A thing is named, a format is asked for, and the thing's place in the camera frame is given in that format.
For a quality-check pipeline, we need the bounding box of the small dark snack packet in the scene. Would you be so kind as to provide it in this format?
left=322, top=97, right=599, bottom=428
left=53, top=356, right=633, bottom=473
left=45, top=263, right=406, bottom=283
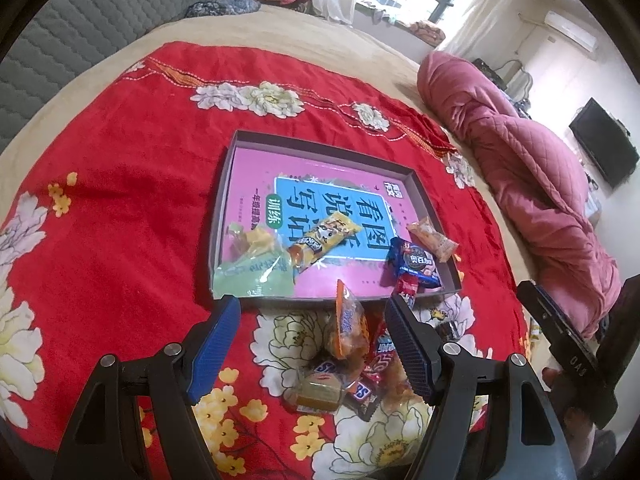
left=435, top=320, right=463, bottom=343

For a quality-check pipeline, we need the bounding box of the white metal chair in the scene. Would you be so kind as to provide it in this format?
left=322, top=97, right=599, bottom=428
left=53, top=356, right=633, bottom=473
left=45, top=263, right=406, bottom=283
left=500, top=57, right=533, bottom=101

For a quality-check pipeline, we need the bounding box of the blue cookie packet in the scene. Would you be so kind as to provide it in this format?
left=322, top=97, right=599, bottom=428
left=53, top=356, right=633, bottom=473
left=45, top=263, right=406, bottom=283
left=385, top=236, right=443, bottom=290

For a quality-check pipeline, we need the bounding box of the green snack packet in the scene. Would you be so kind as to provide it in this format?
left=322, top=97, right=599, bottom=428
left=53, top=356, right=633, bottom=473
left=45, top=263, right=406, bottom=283
left=212, top=222, right=296, bottom=297

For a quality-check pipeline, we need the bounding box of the person's right hand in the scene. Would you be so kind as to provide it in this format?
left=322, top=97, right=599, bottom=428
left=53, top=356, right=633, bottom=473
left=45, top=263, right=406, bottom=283
left=542, top=366, right=597, bottom=455

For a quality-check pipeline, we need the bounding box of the pink book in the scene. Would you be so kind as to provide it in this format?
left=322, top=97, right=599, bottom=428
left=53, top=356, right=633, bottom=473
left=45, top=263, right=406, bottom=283
left=220, top=147, right=446, bottom=297

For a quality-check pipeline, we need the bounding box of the orange clear snack packet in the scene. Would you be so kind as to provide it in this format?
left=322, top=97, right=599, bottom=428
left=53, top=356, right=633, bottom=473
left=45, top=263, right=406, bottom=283
left=325, top=279, right=371, bottom=361

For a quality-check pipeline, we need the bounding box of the white air conditioner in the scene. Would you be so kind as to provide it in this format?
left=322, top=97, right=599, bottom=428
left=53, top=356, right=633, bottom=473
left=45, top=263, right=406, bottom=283
left=544, top=10, right=599, bottom=51

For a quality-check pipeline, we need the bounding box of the yellow snack packet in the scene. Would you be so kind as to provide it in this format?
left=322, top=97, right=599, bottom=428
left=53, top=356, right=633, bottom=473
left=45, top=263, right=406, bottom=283
left=286, top=211, right=362, bottom=273

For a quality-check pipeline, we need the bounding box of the pink quilt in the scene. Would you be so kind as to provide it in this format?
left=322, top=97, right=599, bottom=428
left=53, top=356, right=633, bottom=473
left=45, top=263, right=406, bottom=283
left=416, top=51, right=623, bottom=338

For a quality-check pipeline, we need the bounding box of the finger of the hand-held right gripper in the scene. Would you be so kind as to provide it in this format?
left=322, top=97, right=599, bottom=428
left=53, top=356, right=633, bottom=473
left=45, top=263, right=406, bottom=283
left=516, top=280, right=621, bottom=431

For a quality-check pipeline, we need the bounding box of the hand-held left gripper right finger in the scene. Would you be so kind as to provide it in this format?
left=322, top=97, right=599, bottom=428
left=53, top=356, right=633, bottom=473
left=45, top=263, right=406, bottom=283
left=384, top=292, right=576, bottom=480

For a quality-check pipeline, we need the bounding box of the red floral blanket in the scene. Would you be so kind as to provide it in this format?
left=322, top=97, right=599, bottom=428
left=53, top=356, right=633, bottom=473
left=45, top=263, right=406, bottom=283
left=0, top=41, right=531, bottom=480

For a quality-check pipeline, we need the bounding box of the small orange snack packet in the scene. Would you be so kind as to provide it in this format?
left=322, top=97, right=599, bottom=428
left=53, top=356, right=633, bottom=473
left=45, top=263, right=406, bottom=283
left=406, top=217, right=460, bottom=263

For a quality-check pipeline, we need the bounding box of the black television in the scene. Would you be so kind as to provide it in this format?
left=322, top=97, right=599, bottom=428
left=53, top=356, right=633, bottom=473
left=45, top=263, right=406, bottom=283
left=570, top=97, right=640, bottom=190

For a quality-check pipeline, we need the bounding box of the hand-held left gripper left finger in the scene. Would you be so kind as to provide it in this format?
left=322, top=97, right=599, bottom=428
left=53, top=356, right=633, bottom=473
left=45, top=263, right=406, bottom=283
left=52, top=294, right=242, bottom=480

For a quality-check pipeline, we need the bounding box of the long red snack packet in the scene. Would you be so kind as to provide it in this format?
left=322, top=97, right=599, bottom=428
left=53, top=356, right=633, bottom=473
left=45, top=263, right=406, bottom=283
left=362, top=272, right=422, bottom=386

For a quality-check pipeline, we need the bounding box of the grey quilted headboard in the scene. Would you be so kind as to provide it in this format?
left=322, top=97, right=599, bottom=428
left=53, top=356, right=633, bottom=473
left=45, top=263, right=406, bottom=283
left=0, top=0, right=236, bottom=151

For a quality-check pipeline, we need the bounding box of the grey cardboard box tray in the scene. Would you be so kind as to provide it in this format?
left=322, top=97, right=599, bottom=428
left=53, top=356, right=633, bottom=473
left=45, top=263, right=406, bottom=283
left=209, top=130, right=461, bottom=306

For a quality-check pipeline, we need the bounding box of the green brown cake packet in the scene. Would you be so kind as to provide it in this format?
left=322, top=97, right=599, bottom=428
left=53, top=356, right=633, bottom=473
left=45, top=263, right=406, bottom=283
left=282, top=365, right=346, bottom=413

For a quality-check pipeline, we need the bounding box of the blue floral cloth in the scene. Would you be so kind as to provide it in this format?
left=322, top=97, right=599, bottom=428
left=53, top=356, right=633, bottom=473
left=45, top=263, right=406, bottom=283
left=186, top=0, right=261, bottom=18

